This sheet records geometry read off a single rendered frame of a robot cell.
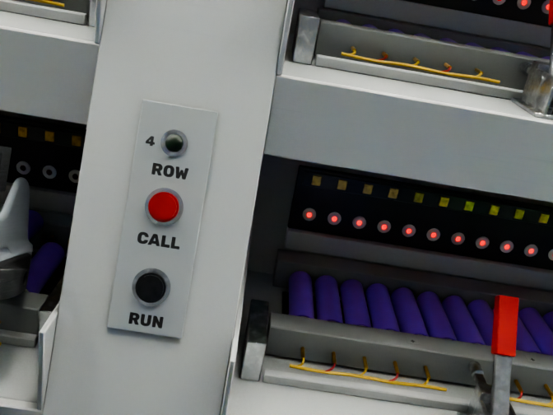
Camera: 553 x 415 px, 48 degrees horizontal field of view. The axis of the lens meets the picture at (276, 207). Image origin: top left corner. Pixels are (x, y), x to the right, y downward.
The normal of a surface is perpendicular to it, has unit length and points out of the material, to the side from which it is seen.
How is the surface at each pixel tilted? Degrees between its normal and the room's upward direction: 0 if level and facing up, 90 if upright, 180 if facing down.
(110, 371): 90
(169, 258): 90
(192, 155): 90
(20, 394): 21
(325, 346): 111
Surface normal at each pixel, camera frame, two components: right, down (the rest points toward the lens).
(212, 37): 0.04, 0.04
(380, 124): -0.02, 0.39
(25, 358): 0.17, -0.91
